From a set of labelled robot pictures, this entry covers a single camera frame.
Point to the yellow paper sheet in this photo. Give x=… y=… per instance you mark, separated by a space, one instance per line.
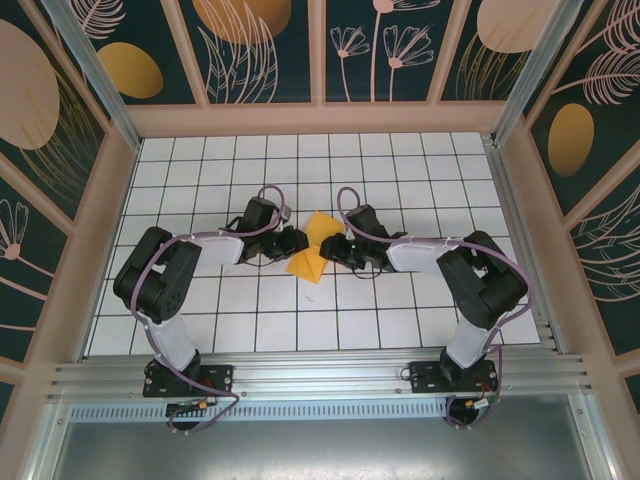
x=306 y=265

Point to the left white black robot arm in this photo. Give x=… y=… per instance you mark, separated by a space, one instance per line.
x=220 y=250

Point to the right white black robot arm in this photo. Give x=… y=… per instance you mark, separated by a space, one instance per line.
x=410 y=255

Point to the grey metal sheet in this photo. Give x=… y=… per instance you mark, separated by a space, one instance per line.
x=320 y=452

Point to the long aluminium base rail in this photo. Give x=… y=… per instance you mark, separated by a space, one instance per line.
x=320 y=376

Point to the wide aluminium side rail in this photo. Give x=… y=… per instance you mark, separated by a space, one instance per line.
x=514 y=200

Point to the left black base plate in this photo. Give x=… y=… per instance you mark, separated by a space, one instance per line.
x=220 y=381

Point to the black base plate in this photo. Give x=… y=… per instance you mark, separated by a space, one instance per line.
x=425 y=382
x=220 y=381

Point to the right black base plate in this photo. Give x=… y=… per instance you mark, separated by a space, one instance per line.
x=425 y=382

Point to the aluminium frame post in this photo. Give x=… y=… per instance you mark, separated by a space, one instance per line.
x=544 y=70
x=95 y=75

